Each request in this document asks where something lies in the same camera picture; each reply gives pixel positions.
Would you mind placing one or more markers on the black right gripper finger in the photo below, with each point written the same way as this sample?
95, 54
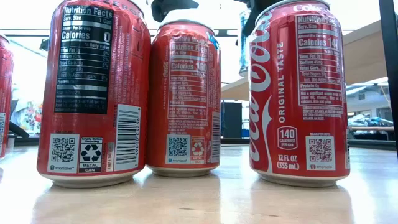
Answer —
256, 7

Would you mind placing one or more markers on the black cabinet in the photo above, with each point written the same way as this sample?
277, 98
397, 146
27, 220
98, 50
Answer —
231, 119

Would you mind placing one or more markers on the red cola can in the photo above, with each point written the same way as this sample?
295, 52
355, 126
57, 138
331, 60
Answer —
5, 93

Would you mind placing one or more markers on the red Coca-Cola Original Taste can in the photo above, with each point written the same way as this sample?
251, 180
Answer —
298, 109

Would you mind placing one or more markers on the black mounted device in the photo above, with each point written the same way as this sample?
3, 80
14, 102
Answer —
44, 45

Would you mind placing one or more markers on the blue storage bins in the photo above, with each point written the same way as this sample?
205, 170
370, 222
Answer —
245, 133

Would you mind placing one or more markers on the person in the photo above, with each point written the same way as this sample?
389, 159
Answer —
29, 116

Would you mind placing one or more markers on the wooden workbench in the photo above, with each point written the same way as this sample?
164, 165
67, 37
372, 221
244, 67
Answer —
373, 128

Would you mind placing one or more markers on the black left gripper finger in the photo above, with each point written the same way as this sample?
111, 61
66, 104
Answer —
169, 7

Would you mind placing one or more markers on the red Coke Zero can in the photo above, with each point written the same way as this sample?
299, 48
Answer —
93, 124

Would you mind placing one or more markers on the red cola can 160 calories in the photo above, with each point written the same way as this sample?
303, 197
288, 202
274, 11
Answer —
183, 93

